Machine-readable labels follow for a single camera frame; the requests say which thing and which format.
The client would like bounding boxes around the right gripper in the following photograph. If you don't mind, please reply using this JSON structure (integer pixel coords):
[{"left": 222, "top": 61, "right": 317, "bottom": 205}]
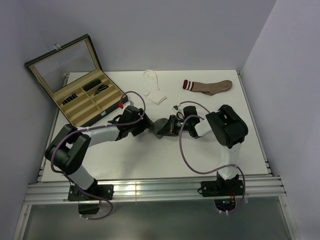
[{"left": 158, "top": 114, "right": 191, "bottom": 136}]

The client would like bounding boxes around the grey sock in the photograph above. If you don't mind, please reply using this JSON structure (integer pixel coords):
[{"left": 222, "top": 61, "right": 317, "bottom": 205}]
[{"left": 151, "top": 118, "right": 169, "bottom": 139}]

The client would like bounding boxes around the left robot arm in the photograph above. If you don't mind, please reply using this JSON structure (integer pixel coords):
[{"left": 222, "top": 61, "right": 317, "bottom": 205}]
[{"left": 44, "top": 112, "right": 154, "bottom": 200}]

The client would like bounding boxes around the white sock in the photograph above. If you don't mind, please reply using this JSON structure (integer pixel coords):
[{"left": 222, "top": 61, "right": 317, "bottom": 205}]
[{"left": 143, "top": 69, "right": 167, "bottom": 105}]

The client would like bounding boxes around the striped rolled sock right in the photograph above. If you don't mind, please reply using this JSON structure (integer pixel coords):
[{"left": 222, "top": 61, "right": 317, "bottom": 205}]
[{"left": 94, "top": 84, "right": 109, "bottom": 96}]

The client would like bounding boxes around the striped rolled sock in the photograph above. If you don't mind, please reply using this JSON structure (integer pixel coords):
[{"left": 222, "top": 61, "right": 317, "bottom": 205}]
[
  {"left": 94, "top": 84, "right": 109, "bottom": 96},
  {"left": 62, "top": 93, "right": 78, "bottom": 106}
]

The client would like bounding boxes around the black rolled sock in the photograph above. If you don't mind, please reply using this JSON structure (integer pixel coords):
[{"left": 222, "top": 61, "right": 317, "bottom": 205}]
[{"left": 83, "top": 79, "right": 102, "bottom": 92}]

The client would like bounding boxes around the tan sock with red cuff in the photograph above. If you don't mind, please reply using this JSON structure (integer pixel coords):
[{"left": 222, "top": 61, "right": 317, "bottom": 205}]
[{"left": 182, "top": 79, "right": 233, "bottom": 96}]

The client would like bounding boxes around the striped rolled sock left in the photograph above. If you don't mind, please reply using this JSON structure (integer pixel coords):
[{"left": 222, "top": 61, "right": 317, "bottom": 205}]
[{"left": 62, "top": 93, "right": 78, "bottom": 106}]

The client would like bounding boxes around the black compartment storage box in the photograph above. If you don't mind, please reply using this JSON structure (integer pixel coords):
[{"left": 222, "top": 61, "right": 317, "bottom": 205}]
[{"left": 24, "top": 34, "right": 128, "bottom": 127}]

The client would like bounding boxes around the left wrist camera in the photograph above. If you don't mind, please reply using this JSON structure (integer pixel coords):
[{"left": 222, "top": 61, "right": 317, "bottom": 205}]
[{"left": 118, "top": 100, "right": 144, "bottom": 124}]

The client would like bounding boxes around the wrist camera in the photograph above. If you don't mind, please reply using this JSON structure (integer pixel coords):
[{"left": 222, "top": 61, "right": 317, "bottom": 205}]
[
  {"left": 172, "top": 105, "right": 198, "bottom": 120},
  {"left": 118, "top": 100, "right": 144, "bottom": 124}
]

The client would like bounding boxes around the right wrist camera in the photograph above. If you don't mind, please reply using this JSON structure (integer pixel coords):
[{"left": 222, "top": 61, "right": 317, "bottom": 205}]
[{"left": 172, "top": 105, "right": 198, "bottom": 120}]

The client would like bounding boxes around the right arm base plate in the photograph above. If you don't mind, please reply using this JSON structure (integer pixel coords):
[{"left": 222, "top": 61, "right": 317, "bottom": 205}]
[{"left": 197, "top": 179, "right": 245, "bottom": 197}]

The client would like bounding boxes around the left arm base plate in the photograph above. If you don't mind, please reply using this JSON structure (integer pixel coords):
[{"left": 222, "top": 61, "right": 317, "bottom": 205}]
[{"left": 67, "top": 184, "right": 114, "bottom": 202}]

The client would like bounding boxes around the aluminium frame rail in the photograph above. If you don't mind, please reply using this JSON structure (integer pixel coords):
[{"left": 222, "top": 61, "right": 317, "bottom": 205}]
[{"left": 23, "top": 175, "right": 287, "bottom": 205}]

